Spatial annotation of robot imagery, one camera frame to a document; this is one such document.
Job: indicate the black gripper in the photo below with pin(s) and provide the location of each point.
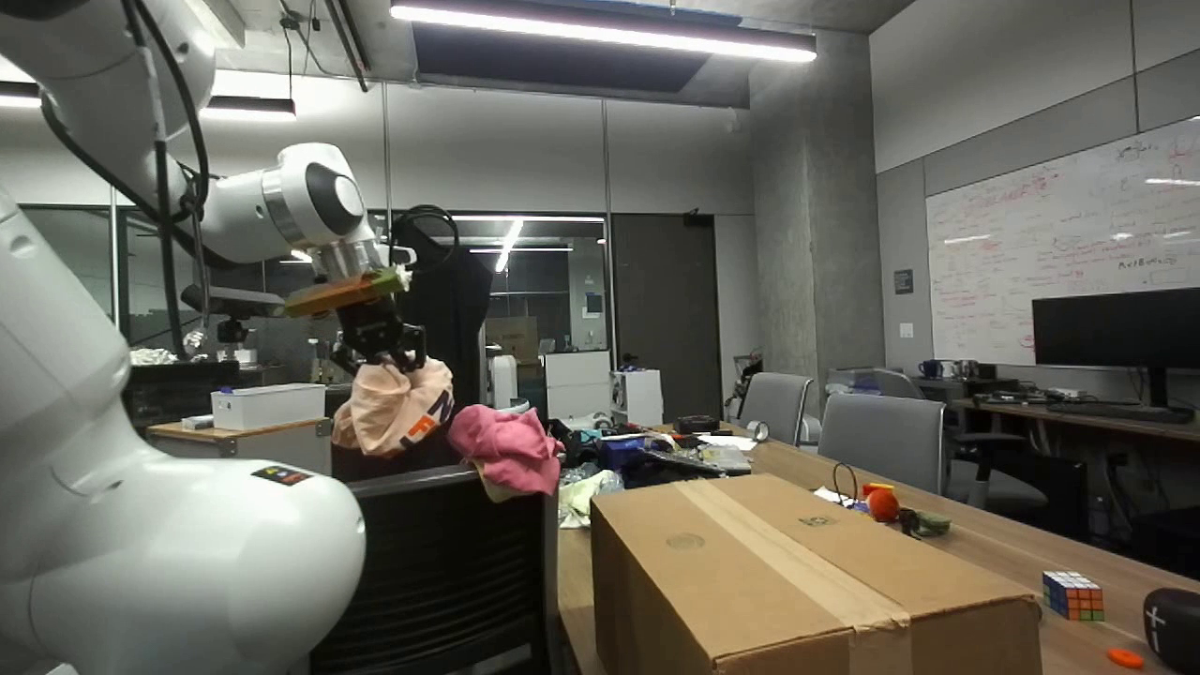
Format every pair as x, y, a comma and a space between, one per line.
381, 332

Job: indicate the peach cloth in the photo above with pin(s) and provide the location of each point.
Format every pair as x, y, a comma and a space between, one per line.
396, 412

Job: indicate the pink shirt orange print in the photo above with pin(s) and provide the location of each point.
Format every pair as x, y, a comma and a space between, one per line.
506, 447

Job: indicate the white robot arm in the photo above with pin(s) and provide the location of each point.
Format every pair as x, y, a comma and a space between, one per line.
117, 557

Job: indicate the grey office chair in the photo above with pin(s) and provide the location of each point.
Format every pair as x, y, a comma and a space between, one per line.
450, 582

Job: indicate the cardboard box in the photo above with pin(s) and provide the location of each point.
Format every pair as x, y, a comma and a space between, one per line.
761, 578

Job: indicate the grey chair near whiteboard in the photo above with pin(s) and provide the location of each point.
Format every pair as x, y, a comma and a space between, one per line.
891, 437

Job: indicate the white storage bin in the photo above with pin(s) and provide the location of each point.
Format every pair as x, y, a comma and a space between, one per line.
267, 405

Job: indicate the orange ball toy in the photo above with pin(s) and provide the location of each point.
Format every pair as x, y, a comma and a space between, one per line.
877, 502

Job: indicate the rubiks cube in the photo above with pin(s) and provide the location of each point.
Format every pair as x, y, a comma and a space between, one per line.
1074, 594

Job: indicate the black monitor on desk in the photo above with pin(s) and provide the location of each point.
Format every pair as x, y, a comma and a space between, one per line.
1120, 329

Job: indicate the small orange cap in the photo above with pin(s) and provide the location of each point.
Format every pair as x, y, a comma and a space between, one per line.
1126, 657

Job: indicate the black bluetooth speaker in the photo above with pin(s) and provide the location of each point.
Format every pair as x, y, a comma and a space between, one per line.
1172, 628

